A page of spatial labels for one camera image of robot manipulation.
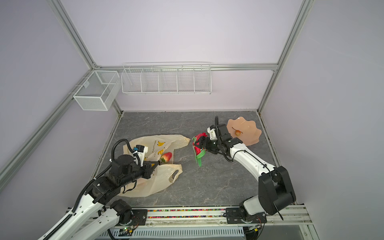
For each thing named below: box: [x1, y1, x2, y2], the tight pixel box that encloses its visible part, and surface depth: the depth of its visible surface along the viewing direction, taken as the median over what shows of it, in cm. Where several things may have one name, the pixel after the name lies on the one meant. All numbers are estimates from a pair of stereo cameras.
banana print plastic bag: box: [119, 134, 190, 197], surface depth 77 cm
